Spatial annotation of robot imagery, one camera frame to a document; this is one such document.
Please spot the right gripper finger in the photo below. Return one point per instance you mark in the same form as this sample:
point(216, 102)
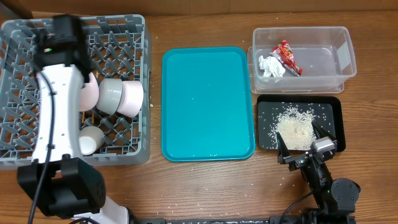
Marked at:
point(321, 133)
point(283, 152)

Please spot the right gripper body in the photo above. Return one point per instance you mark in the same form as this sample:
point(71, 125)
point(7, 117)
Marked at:
point(299, 160)

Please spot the pile of rice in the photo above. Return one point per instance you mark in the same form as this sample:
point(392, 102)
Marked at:
point(292, 120)

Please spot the white napkin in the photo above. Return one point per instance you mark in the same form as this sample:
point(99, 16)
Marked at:
point(271, 67)

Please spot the red snack wrapper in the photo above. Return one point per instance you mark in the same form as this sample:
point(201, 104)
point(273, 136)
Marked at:
point(284, 54)

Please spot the small pink bowl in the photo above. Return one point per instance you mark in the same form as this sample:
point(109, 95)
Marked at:
point(131, 99)

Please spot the grey bowl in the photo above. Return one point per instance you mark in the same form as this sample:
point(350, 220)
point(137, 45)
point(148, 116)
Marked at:
point(110, 91)

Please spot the white cup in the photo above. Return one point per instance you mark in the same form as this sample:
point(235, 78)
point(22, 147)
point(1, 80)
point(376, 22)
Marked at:
point(91, 139)

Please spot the large white plate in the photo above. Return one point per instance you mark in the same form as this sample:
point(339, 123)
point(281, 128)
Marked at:
point(89, 94)

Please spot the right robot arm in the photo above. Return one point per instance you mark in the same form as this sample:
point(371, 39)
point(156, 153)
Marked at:
point(335, 198)

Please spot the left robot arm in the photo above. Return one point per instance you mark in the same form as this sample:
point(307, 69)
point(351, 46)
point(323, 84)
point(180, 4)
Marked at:
point(58, 181)

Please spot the black tray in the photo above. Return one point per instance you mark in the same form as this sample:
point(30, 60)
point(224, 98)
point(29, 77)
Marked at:
point(326, 110)

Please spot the clear plastic bin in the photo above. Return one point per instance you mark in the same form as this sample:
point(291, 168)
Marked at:
point(325, 55)

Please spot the teal plastic tray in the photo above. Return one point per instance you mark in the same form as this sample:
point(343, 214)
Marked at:
point(206, 105)

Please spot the grey dish rack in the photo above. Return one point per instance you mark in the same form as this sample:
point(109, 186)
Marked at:
point(118, 46)

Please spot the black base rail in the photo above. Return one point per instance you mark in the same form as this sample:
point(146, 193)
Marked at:
point(270, 220)

